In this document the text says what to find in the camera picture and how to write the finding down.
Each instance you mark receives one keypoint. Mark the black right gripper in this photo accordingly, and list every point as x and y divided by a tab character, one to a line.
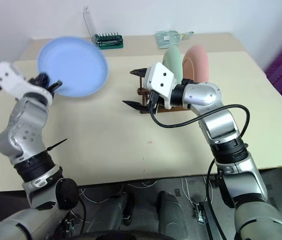
155	101

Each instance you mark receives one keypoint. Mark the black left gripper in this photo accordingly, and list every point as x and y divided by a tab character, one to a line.
41	83

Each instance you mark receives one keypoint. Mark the blue plate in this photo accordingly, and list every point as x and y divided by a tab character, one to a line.
78	65

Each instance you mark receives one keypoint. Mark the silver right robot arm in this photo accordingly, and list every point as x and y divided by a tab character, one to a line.
218	120

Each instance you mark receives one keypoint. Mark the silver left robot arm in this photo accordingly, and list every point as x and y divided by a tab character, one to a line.
23	120

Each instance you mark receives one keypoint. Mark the wooden dish rack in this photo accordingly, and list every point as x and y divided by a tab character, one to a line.
142	91

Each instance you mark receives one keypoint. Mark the green plate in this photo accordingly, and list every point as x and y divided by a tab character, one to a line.
173	62

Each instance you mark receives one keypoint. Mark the green screwdriver bit set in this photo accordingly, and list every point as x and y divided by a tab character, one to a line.
109	41

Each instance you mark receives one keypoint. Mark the clear plastic package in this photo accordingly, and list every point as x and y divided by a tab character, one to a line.
167	38

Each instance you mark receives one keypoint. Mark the black zip tie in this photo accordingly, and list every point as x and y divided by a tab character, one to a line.
56	145

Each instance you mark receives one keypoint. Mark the pink plate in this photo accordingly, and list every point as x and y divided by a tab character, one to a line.
198	65

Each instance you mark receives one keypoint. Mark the clear plastic case lid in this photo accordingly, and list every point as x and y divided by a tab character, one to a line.
89	22

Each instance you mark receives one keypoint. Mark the small yellow green tool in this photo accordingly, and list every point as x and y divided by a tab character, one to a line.
187	34

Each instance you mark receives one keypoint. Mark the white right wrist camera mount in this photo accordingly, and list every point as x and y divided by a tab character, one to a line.
159	78

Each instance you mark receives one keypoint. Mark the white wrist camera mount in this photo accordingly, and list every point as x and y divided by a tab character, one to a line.
159	78
11	80

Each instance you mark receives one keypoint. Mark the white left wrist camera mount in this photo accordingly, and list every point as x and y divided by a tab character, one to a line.
11	80

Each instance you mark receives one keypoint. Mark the black metal frame bar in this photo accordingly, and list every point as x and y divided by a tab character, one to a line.
213	220

